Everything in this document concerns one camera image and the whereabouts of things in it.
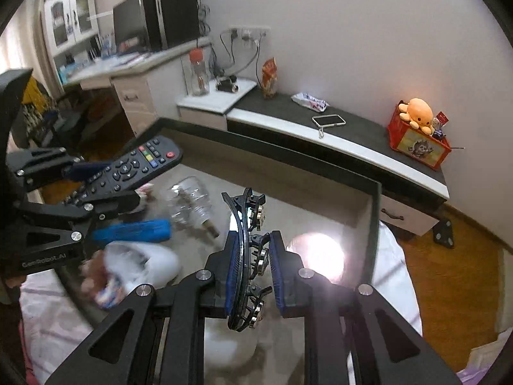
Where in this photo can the white patterned packet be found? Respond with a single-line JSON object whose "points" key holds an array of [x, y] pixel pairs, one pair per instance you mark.
{"points": [[108, 292]]}

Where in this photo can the white glass door cabinet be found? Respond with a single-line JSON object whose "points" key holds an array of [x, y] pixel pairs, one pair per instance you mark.
{"points": [[70, 20]]}

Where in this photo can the small black device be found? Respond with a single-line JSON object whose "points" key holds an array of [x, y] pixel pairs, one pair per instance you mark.
{"points": [[226, 85]]}

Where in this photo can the black metal floor bracket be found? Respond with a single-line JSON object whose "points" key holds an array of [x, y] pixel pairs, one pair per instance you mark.
{"points": [[443, 234]]}

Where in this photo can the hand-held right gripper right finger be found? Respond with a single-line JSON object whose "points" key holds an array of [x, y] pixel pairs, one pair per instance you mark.
{"points": [[277, 272]]}

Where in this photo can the clear jar with red lid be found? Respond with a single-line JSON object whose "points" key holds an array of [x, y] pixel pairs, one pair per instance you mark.
{"points": [[199, 78]]}

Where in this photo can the white wall outlet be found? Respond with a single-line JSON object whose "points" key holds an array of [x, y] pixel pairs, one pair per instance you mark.
{"points": [[248, 32]]}

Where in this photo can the blue comb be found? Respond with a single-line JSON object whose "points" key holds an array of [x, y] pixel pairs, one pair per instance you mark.
{"points": [[136, 231]]}

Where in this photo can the clear glass bottle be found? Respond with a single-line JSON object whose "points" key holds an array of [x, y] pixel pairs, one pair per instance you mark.
{"points": [[188, 204]]}

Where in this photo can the black and white low cabinet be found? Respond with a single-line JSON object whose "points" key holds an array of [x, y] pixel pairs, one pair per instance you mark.
{"points": [[360, 136]]}

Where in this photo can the white striped blanket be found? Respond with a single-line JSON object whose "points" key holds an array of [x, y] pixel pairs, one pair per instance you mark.
{"points": [[396, 272]]}

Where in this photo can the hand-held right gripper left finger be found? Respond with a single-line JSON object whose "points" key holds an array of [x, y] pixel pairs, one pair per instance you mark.
{"points": [[232, 280]]}

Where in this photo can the small figurines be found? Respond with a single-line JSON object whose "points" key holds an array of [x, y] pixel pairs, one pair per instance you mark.
{"points": [[439, 122]]}

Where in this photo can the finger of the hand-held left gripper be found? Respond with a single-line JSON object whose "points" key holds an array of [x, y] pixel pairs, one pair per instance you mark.
{"points": [[112, 204], [86, 170]]}

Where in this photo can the black remote control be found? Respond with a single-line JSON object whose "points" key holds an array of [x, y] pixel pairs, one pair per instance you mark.
{"points": [[132, 164]]}

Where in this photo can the white desk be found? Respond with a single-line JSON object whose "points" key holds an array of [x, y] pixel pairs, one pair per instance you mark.
{"points": [[132, 92]]}

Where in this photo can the red cartoon box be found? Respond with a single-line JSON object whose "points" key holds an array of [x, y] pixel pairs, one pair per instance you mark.
{"points": [[421, 148]]}

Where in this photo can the patterned clothes pile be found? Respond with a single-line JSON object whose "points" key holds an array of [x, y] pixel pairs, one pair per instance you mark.
{"points": [[34, 100]]}

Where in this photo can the orange octopus plush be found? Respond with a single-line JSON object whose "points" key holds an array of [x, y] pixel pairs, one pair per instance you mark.
{"points": [[419, 110]]}

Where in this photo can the black hair clip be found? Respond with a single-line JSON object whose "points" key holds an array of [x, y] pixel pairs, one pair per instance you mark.
{"points": [[252, 200]]}

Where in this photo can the black computer tower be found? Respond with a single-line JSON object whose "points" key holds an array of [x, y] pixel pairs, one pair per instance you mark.
{"points": [[176, 16]]}

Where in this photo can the white snack packet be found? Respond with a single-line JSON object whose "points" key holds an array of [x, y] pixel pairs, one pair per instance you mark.
{"points": [[310, 101]]}

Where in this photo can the pink box with black rim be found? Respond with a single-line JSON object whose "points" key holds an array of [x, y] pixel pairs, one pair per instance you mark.
{"points": [[320, 208]]}

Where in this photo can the orange snack bag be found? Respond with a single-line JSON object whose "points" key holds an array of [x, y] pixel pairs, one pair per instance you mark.
{"points": [[269, 80]]}

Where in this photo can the white smartphone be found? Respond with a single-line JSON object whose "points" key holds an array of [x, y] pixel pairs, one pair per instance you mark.
{"points": [[328, 120]]}

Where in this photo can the black computer monitor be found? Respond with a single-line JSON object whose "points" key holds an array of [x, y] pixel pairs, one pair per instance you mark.
{"points": [[130, 24]]}

